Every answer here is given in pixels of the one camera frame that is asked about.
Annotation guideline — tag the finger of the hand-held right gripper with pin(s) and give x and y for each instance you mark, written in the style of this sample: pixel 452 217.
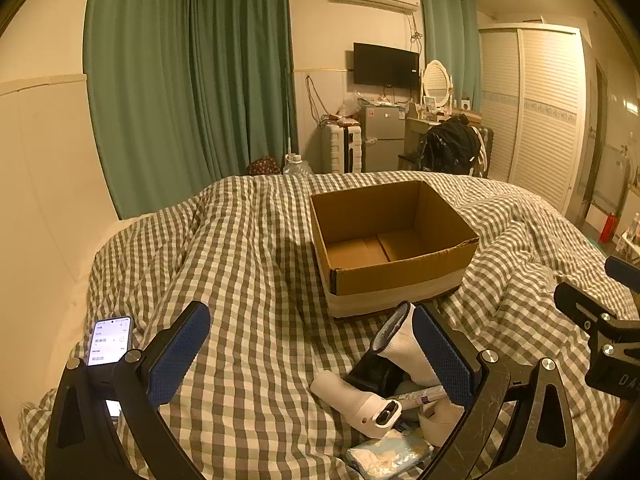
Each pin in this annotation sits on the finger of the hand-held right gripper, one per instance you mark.
pixel 582 302
pixel 622 267

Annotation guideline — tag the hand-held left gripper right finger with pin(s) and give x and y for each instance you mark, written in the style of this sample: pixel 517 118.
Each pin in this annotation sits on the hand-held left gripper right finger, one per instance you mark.
pixel 445 360

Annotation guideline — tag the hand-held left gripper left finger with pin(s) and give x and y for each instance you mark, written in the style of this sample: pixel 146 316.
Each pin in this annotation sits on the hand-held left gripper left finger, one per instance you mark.
pixel 180 355

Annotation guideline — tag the white sock with grey cuff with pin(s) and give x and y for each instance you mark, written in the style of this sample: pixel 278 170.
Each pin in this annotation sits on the white sock with grey cuff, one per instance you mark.
pixel 407 355

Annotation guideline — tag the white cosmetic tube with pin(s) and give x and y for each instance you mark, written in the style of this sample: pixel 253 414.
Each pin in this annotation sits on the white cosmetic tube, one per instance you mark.
pixel 417 394

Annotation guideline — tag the plain white sock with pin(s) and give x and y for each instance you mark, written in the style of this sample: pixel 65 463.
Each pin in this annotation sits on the plain white sock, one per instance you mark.
pixel 440 422

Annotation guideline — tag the black cloth item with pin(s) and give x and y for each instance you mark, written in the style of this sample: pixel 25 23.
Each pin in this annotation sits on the black cloth item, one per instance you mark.
pixel 372 372

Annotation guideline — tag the cardboard box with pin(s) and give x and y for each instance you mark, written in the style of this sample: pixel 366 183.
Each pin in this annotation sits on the cardboard box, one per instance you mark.
pixel 395 280

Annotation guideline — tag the white cylindrical device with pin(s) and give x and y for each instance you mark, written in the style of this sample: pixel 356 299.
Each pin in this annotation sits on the white cylindrical device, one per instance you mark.
pixel 350 402

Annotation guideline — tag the light blue tissue pack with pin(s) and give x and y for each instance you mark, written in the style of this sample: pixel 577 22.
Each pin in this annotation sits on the light blue tissue pack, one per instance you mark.
pixel 387 455

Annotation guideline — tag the red fire extinguisher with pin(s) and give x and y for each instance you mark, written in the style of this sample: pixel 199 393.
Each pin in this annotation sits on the red fire extinguisher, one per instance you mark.
pixel 608 227

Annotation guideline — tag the smartphone with lit screen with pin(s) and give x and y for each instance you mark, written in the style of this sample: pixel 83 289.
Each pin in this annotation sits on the smartphone with lit screen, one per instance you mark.
pixel 110 340

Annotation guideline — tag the grey white checked blanket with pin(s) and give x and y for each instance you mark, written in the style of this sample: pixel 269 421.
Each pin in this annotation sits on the grey white checked blanket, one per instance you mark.
pixel 260 270

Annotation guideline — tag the white louvered wardrobe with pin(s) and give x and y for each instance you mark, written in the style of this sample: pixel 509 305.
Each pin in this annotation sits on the white louvered wardrobe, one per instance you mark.
pixel 540 120

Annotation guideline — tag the black backpack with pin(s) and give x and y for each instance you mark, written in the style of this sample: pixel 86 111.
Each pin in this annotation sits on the black backpack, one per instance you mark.
pixel 450 147

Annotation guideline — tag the dark patterned bag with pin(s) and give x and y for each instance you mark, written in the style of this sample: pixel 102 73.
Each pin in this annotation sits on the dark patterned bag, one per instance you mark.
pixel 264 166

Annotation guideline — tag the clear water jug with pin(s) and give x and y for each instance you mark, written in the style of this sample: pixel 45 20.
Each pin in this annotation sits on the clear water jug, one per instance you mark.
pixel 298 166

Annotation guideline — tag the small grey fridge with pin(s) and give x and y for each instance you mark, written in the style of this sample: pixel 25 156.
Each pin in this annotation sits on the small grey fridge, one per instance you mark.
pixel 382 137

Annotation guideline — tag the white dressing table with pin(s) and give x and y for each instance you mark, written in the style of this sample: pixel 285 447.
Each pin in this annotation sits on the white dressing table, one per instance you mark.
pixel 417 127

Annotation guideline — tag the white suitcase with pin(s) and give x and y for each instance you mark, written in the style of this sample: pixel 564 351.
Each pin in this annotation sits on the white suitcase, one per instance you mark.
pixel 340 147

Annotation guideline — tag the oval white vanity mirror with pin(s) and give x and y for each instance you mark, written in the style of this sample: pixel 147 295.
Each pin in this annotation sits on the oval white vanity mirror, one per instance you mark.
pixel 436 82

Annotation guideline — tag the wide green curtain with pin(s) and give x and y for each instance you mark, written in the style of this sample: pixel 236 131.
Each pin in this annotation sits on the wide green curtain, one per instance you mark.
pixel 190 85

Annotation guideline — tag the narrow green curtain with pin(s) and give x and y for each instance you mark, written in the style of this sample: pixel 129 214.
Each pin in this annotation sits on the narrow green curtain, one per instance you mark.
pixel 450 45

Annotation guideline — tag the black wall television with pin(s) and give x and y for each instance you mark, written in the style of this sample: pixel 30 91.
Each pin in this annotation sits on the black wall television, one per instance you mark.
pixel 385 65

